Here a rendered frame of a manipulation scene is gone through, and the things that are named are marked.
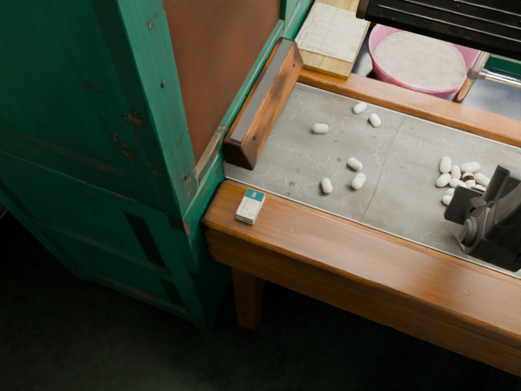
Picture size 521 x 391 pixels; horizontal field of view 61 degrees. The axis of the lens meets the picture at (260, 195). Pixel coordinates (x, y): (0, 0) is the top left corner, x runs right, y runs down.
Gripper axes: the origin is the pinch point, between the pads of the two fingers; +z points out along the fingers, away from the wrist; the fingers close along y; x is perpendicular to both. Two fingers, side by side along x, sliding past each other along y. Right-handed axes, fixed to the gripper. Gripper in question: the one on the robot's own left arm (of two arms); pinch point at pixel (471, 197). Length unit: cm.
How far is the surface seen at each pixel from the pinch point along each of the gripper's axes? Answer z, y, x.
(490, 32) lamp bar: -16.2, 11.2, -26.9
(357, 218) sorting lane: -7.6, 19.0, 9.2
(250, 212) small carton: -17.2, 37.3, 11.7
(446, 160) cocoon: 4.9, 6.1, -4.4
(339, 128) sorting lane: 7.3, 28.7, -3.6
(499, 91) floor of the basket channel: 36.1, -4.2, -20.1
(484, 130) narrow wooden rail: 13.2, 0.1, -11.6
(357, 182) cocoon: -4.1, 21.2, 3.5
